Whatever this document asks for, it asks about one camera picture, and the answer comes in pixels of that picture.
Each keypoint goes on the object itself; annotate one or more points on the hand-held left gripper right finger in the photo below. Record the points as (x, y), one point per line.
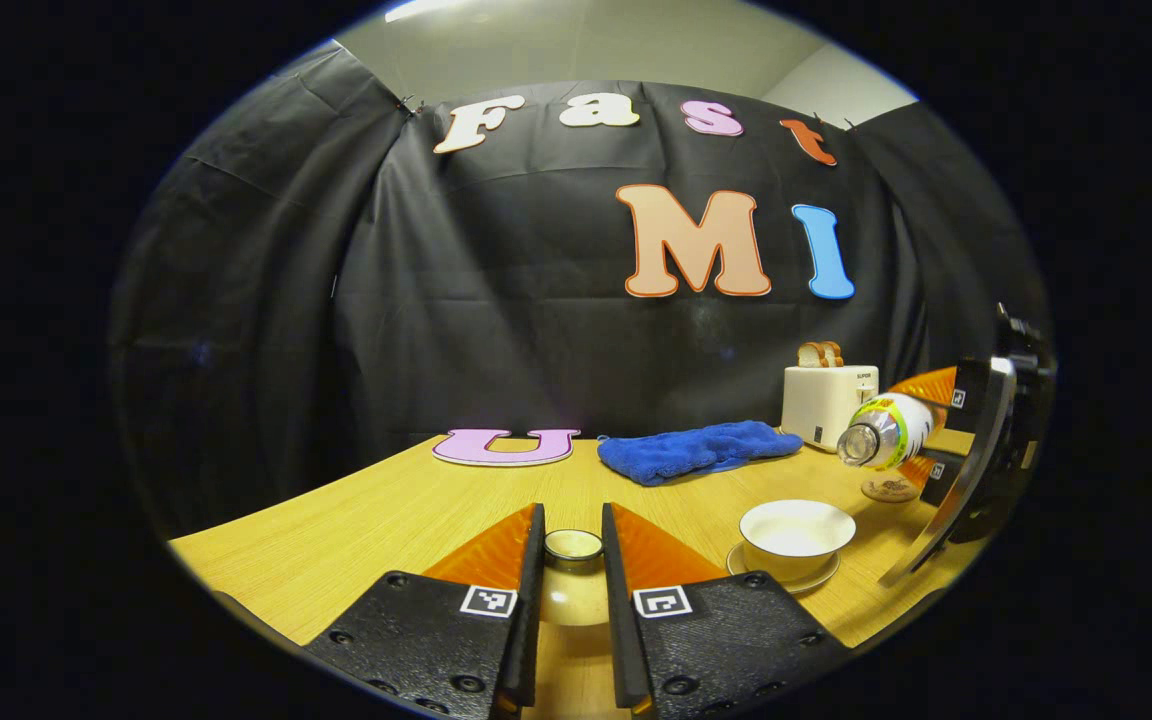
(619, 620)

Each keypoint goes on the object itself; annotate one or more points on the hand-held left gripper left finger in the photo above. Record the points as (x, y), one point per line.
(526, 620)

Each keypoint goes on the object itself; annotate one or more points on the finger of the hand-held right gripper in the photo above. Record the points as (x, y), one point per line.
(951, 478)
(974, 395)

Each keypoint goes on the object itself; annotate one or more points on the cream teacup lid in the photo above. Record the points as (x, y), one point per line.
(573, 600)

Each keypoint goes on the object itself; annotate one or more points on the round cork coaster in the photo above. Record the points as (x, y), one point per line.
(886, 490)

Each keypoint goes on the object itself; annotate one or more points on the clear water bottle orange drink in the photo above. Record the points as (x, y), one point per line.
(886, 430)

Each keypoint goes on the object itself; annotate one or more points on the white teacup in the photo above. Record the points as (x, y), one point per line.
(796, 555)

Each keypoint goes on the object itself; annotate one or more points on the white saucer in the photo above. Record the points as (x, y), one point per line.
(734, 563)

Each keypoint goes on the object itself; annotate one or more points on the toast bread slice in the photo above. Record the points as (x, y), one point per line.
(809, 355)
(833, 353)

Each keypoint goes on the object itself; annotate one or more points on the white toaster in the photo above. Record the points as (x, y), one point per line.
(821, 405)

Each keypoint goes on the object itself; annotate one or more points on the blue towel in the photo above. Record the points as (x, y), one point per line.
(686, 452)

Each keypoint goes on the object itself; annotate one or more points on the purple paper cutout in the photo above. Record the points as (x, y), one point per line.
(454, 449)

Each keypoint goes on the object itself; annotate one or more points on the black backdrop cloth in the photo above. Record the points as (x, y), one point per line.
(496, 330)

